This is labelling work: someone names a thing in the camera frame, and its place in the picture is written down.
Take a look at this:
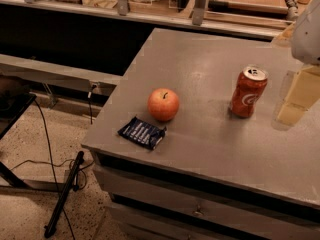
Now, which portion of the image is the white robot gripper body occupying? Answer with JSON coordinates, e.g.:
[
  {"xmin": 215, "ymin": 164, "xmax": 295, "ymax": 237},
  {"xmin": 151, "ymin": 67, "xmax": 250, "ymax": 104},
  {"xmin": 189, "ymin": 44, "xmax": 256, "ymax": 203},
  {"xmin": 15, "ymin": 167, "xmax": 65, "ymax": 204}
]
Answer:
[{"xmin": 291, "ymin": 0, "xmax": 320, "ymax": 65}]

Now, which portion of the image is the black metal bar stand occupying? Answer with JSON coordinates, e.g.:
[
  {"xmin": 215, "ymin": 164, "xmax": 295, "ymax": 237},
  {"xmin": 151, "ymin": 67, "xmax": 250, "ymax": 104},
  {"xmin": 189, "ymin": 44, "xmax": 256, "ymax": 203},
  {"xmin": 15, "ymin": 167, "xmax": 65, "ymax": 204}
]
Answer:
[{"xmin": 44, "ymin": 151, "xmax": 84, "ymax": 239}]

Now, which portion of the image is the red coke can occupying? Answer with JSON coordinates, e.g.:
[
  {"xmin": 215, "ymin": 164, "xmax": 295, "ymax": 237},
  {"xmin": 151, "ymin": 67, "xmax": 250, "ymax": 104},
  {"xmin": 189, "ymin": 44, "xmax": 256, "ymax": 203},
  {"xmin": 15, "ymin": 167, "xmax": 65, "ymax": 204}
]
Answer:
[{"xmin": 230, "ymin": 65, "xmax": 268, "ymax": 118}]

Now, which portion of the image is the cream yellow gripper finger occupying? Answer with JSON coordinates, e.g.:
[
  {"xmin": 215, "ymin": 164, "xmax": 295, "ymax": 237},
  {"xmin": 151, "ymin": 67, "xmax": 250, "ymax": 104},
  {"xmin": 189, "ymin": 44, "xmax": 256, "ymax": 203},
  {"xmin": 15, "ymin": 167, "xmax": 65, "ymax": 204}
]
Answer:
[{"xmin": 276, "ymin": 65, "xmax": 320, "ymax": 126}]

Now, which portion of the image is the grey metal rail bench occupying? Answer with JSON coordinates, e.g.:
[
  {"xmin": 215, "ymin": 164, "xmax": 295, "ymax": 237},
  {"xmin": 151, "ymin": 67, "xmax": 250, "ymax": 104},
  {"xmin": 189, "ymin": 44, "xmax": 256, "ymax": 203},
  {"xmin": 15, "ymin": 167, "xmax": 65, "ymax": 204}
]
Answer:
[{"xmin": 0, "ymin": 54, "xmax": 121, "ymax": 104}]

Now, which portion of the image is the black side table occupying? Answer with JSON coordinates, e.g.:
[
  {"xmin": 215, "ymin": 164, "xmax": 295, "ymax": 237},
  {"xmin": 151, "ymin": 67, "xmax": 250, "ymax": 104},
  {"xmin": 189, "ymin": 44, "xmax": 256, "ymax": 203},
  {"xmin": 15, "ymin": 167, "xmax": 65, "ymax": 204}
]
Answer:
[{"xmin": 0, "ymin": 74, "xmax": 64, "ymax": 192}]

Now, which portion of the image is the grey drawer cabinet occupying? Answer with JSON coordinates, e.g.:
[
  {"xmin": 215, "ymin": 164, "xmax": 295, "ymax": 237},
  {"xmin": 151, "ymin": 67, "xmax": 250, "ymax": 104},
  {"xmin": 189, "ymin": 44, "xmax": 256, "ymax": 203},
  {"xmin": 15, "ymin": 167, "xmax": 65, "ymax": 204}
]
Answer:
[{"xmin": 83, "ymin": 29, "xmax": 320, "ymax": 240}]

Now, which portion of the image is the blue snack bar wrapper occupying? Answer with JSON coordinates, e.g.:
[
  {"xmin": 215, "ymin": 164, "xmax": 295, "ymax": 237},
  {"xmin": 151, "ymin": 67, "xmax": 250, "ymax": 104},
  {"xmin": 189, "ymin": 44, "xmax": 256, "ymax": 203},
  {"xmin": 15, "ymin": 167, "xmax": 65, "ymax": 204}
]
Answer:
[{"xmin": 117, "ymin": 117, "xmax": 167, "ymax": 150}]

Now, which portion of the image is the red apple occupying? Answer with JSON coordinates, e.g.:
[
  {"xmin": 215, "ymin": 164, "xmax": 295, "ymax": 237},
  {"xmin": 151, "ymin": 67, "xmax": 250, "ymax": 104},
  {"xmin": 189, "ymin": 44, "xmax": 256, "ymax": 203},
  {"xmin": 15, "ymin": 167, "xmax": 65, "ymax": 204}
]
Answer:
[{"xmin": 147, "ymin": 88, "xmax": 180, "ymax": 122}]

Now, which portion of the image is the black floor cable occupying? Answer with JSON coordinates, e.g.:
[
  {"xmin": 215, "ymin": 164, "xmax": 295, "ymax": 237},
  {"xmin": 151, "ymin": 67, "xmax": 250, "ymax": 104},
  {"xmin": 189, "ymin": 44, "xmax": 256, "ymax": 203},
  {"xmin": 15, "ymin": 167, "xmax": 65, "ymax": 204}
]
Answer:
[{"xmin": 9, "ymin": 93, "xmax": 95, "ymax": 240}]

